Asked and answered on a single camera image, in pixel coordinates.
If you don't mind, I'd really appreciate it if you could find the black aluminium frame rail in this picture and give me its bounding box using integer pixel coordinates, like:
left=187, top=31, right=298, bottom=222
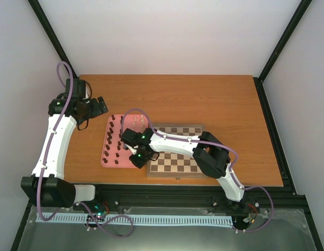
left=97, top=77, right=310, bottom=215

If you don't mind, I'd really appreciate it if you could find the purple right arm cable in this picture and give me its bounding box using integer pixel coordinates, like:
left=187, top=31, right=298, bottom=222
left=120, top=108, right=274, bottom=234

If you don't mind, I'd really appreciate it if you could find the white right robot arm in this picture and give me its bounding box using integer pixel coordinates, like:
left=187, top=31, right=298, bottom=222
left=121, top=128, right=244, bottom=202

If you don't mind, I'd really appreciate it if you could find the wooden chess board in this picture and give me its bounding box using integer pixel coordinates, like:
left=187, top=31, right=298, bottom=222
left=146, top=123, right=207, bottom=179

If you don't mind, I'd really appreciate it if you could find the pink plastic tray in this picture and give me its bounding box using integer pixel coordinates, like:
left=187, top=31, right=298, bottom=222
left=100, top=114, right=148, bottom=168

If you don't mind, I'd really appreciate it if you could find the light blue cable duct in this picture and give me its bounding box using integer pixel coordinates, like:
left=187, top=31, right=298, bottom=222
left=49, top=213, right=233, bottom=227

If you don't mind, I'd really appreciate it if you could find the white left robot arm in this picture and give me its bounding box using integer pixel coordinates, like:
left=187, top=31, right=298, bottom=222
left=20, top=79, right=108, bottom=211

